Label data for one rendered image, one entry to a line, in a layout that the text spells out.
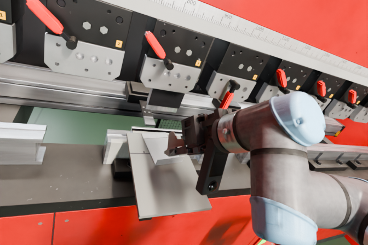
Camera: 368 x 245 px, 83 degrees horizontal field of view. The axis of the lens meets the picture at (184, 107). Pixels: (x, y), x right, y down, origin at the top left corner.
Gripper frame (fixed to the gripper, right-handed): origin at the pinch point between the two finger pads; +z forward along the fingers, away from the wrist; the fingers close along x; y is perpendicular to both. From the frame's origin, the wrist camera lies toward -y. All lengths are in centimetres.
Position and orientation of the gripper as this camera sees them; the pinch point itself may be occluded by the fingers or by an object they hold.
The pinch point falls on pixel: (178, 153)
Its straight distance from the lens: 56.7
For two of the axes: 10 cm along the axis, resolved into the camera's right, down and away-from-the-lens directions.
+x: -8.4, -0.5, -5.4
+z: -5.3, 2.7, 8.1
